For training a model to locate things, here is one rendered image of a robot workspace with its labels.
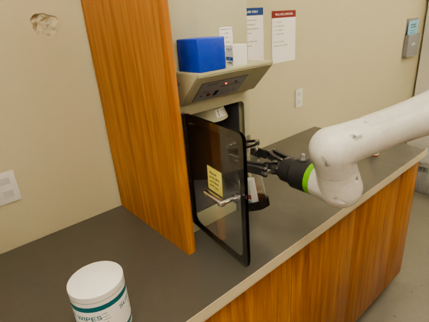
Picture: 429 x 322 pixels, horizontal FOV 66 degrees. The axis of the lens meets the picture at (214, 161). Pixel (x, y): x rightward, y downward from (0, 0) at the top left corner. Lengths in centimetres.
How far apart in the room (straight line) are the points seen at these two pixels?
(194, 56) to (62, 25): 56
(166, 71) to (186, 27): 20
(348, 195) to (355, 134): 16
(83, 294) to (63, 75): 79
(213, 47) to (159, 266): 68
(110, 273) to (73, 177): 61
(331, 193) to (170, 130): 46
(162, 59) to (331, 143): 47
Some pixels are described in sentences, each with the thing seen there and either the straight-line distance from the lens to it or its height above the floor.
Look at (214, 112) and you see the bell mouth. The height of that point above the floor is 135.
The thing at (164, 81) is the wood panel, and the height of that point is 150.
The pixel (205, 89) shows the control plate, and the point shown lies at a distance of 101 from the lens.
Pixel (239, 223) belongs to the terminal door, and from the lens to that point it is 92.
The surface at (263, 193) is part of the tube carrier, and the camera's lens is 113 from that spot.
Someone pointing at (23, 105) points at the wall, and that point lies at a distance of 132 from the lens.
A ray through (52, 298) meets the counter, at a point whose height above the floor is 94.
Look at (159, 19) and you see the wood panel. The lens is 91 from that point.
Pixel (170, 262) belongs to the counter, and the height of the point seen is 94.
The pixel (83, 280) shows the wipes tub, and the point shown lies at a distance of 90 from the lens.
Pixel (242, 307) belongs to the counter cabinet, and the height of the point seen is 80.
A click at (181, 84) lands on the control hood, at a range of 100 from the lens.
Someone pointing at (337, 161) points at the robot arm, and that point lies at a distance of 80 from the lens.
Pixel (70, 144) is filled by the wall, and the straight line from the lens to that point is 138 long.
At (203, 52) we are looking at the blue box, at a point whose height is 156.
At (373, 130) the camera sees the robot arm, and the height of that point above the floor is 139.
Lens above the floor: 163
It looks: 22 degrees down
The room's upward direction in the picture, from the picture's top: 4 degrees counter-clockwise
